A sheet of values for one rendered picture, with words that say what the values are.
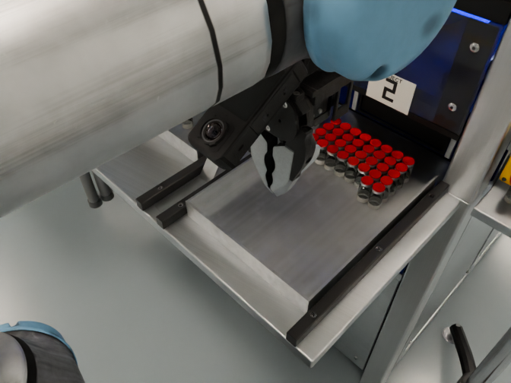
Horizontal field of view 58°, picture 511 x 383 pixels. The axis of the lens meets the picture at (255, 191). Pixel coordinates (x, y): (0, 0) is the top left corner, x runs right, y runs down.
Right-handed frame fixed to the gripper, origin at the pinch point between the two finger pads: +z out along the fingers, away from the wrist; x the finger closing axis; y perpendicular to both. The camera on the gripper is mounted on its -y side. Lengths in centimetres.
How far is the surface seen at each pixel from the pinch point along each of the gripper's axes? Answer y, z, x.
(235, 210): 7.1, 21.4, 14.9
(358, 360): 37, 97, -4
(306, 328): -1.1, 19.7, -8.2
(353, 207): 21.9, 21.4, 1.5
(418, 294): 37, 52, -11
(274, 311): -1.5, 21.7, -2.6
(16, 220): -11, 109, 133
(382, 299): 37, 62, -4
